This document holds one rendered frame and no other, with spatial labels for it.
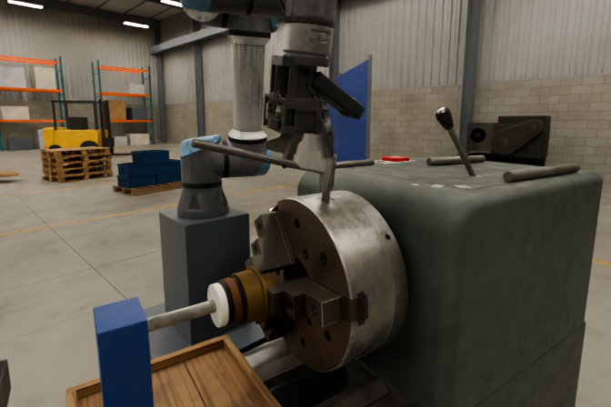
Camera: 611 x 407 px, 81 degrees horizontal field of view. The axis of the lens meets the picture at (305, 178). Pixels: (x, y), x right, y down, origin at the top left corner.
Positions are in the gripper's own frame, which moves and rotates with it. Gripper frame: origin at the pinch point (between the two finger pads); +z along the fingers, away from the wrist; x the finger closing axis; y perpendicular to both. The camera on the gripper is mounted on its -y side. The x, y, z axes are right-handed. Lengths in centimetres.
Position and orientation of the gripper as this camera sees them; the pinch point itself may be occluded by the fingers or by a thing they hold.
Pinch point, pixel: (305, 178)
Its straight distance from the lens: 62.2
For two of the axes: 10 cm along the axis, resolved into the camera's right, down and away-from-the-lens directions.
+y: -8.5, 0.8, -5.1
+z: -1.0, 9.5, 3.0
